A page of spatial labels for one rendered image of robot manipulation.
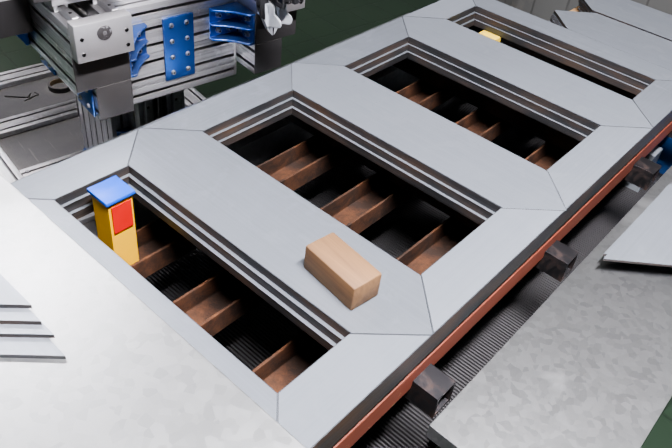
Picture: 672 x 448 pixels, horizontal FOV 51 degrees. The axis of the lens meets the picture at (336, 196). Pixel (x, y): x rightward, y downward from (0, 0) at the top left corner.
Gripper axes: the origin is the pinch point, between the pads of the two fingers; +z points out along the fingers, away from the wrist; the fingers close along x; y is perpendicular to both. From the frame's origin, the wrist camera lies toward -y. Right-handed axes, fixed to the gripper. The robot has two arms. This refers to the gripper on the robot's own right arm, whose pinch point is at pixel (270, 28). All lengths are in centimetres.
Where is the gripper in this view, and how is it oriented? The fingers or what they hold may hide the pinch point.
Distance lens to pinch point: 176.6
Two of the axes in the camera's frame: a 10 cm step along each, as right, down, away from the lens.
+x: 6.6, -4.2, 6.2
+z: -1.0, 7.7, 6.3
